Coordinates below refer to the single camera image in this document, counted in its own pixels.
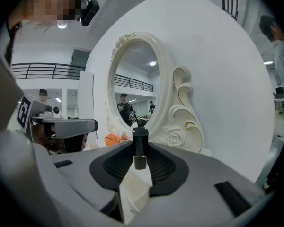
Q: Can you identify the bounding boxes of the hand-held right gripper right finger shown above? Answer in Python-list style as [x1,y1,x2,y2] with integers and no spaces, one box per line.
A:
[125,141,268,227]

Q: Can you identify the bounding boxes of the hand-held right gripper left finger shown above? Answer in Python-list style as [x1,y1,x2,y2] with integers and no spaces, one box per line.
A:
[33,140,134,227]

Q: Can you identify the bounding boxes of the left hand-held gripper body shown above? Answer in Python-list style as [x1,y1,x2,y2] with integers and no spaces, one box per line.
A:
[16,93,63,135]

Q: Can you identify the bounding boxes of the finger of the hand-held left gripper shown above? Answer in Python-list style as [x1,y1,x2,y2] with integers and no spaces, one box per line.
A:
[41,118,99,140]

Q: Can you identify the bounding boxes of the black lipstick tube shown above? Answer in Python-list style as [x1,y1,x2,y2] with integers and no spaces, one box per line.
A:
[132,127,149,170]

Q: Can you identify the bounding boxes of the person's left hand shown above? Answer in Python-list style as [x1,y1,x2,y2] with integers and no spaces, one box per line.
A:
[31,123,62,155]

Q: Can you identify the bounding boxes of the black balcony railing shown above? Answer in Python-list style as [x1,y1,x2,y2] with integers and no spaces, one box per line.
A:
[11,62,86,80]
[219,0,240,21]

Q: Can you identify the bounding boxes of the person's grey printed shirt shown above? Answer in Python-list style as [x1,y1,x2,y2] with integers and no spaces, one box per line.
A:
[0,51,25,133]

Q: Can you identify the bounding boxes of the orange tissue box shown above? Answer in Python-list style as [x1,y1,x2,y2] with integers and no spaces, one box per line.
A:
[104,133,133,147]

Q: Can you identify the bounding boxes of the oval white ornate mirror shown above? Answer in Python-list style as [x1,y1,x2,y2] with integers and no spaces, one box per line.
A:
[104,31,213,155]

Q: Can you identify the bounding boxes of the white partition board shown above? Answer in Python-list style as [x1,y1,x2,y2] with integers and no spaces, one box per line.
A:
[84,0,275,184]

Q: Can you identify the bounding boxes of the person's head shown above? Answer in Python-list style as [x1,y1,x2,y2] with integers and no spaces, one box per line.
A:
[8,0,86,31]

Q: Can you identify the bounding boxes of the black head camera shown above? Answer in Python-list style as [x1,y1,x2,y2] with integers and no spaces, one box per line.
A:
[80,0,101,27]

